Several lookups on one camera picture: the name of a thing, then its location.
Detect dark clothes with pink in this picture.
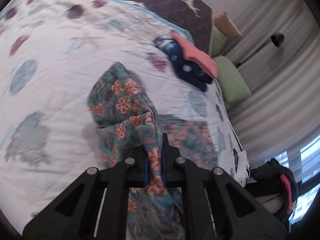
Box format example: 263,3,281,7
245,158,299,222

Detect folded navy star garment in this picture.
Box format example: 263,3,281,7
154,37,213,92

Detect grey pleated curtain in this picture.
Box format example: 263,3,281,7
225,0,319,166

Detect green striped pillow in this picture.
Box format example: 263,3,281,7
213,56,251,106

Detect black camera on stand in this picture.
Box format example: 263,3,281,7
270,33,285,47

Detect beige cushion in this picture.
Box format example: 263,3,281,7
213,12,242,37

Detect teal floral patterned garment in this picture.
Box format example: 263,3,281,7
88,62,218,239

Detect folded pink garment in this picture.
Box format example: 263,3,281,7
171,31,218,79

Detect white seashell print bedspread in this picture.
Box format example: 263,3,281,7
1,0,248,232

